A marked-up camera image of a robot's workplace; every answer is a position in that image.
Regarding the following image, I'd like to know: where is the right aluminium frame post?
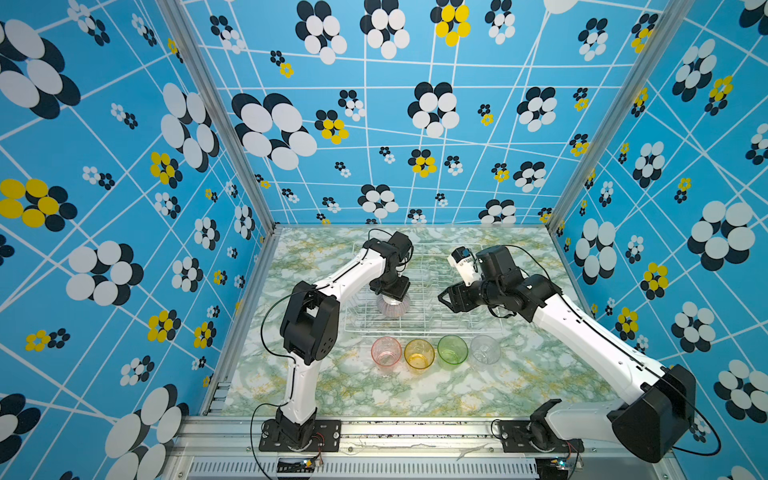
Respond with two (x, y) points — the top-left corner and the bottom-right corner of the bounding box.
(547, 0), (695, 237)

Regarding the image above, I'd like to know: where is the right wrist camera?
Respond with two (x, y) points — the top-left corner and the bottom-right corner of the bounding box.
(447, 246), (481, 286)

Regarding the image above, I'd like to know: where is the left aluminium frame post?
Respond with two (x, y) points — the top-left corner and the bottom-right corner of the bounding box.
(157, 0), (275, 239)

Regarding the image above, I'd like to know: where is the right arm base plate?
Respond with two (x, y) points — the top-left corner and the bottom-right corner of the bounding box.
(491, 419), (584, 454)

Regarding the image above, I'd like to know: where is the right circuit board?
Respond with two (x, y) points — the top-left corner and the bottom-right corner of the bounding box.
(536, 458), (570, 480)

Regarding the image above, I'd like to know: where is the clear glass cup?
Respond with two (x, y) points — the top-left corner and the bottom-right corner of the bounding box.
(470, 335), (501, 366)

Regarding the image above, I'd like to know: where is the aluminium frame post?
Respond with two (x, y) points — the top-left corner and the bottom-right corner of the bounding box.
(157, 0), (275, 239)
(547, 0), (695, 237)

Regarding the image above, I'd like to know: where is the pink glass cup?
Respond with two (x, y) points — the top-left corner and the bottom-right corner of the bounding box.
(371, 336), (402, 369)

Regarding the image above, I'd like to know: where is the circuit board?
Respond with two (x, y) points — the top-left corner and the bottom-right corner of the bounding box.
(536, 458), (570, 480)
(276, 456), (323, 474)

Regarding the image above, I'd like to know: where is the left circuit board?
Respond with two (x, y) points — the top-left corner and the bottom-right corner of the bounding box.
(276, 456), (323, 474)

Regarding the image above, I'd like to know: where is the green glass cup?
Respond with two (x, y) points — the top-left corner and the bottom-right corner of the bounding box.
(437, 335), (469, 369)

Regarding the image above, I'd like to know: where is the yellow glass cup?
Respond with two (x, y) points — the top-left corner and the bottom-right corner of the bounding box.
(403, 339), (435, 371)

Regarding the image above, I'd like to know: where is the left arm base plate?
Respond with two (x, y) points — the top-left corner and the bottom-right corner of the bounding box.
(257, 419), (342, 453)

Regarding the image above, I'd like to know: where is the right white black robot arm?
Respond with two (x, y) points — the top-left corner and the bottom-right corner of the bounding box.
(438, 245), (696, 463)

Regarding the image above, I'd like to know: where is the aluminium front rail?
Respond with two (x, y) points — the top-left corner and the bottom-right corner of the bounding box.
(161, 417), (684, 479)

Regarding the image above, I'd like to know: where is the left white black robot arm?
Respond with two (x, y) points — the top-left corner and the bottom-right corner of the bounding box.
(275, 232), (414, 447)

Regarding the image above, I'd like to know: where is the white wire dish rack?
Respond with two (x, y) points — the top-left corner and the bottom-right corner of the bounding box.
(340, 243), (504, 338)

